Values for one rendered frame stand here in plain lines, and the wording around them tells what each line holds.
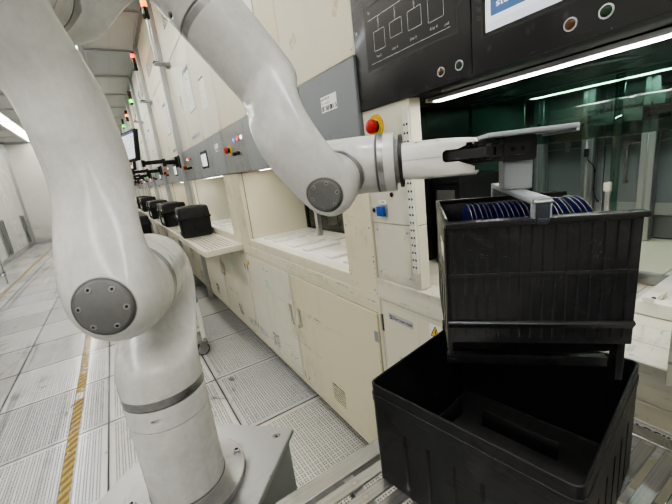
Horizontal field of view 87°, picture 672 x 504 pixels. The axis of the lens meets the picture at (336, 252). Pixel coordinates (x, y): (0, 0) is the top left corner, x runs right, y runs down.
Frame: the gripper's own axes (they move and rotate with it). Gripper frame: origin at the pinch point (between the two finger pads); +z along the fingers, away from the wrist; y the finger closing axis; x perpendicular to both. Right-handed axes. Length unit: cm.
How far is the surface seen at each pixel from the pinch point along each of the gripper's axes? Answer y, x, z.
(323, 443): -78, -125, -63
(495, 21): -27.5, 23.7, 2.9
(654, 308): -26, -35, 33
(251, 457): 7, -49, -45
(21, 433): -69, -127, -239
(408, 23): -44, 31, -13
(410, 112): -46.0, 11.7, -14.2
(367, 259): -62, -32, -32
